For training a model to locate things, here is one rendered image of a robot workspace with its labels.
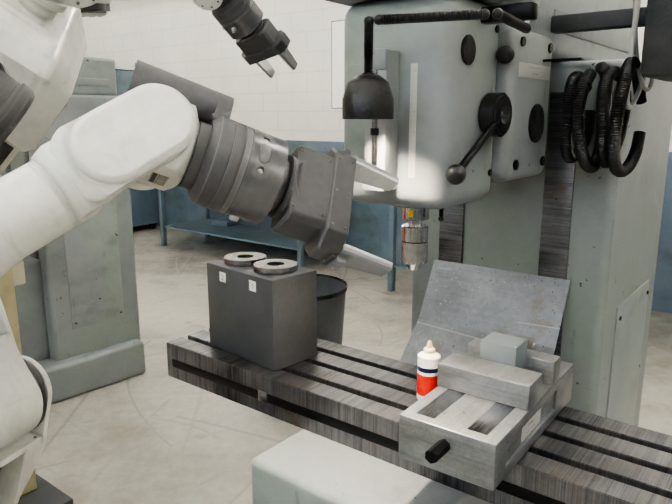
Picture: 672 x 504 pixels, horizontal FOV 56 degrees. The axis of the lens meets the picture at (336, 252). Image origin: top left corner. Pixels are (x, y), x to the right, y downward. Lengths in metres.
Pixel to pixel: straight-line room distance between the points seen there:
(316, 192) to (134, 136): 0.18
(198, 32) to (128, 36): 1.39
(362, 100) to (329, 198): 0.27
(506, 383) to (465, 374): 0.07
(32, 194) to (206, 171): 0.14
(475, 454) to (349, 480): 0.25
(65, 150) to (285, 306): 0.76
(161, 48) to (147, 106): 7.96
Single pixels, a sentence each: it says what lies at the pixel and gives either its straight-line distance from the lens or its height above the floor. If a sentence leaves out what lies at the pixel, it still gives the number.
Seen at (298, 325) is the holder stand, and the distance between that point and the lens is 1.27.
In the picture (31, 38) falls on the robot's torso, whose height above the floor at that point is 1.55.
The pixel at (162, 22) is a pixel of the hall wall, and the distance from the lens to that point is 8.52.
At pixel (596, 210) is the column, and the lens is 1.35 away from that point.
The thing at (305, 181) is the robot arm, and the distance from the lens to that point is 0.61.
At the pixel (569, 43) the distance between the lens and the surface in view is 1.40.
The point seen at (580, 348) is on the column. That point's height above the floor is 0.98.
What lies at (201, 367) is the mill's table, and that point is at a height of 0.93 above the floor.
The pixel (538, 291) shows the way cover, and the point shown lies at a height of 1.09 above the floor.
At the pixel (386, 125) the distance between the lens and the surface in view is 0.96.
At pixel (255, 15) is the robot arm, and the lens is 1.43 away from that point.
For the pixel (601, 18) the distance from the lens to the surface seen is 1.27.
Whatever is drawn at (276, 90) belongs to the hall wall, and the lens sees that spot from 7.03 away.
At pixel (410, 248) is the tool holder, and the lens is 1.08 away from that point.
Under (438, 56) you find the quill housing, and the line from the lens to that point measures 0.96.
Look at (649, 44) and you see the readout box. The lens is 1.16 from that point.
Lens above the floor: 1.45
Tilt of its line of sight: 12 degrees down
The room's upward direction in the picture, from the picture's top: straight up
